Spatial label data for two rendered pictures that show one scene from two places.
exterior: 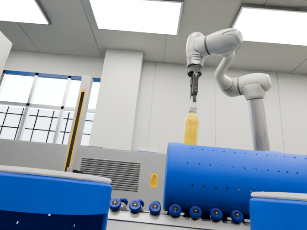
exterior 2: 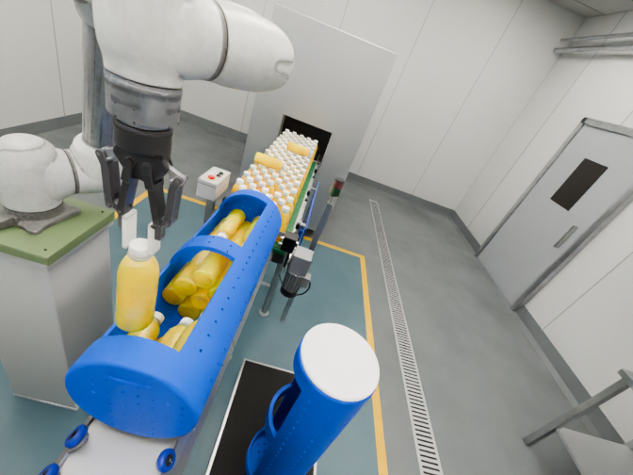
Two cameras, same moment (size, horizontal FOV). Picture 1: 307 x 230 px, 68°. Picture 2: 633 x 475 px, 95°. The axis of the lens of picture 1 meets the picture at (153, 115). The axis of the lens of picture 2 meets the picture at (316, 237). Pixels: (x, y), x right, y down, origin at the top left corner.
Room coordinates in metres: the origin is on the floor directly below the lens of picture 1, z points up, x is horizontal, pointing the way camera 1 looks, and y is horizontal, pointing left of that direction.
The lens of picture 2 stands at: (0.83, 0.23, 1.82)
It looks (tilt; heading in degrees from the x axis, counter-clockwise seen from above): 31 degrees down; 261
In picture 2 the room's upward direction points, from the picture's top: 22 degrees clockwise
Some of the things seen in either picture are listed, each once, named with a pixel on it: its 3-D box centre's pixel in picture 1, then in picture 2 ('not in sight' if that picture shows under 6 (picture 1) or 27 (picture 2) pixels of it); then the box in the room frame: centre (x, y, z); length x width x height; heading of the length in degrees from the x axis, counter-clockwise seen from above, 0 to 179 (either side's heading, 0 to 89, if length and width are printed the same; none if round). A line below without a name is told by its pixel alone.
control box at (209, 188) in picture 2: not in sight; (214, 183); (1.24, -1.24, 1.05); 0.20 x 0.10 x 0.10; 87
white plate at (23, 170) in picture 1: (54, 175); not in sight; (0.59, 0.23, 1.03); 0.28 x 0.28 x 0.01
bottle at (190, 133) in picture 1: (191, 129); (137, 287); (1.06, -0.19, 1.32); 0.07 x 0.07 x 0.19
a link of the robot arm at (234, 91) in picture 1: (231, 88); not in sight; (1.50, -0.55, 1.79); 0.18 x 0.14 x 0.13; 142
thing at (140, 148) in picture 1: (147, 151); not in sight; (2.77, 0.03, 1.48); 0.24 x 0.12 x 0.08; 97
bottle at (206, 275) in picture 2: not in sight; (216, 262); (0.99, -0.51, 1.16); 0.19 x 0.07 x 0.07; 87
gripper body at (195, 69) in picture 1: (194, 76); (143, 151); (1.06, -0.19, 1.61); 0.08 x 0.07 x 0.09; 177
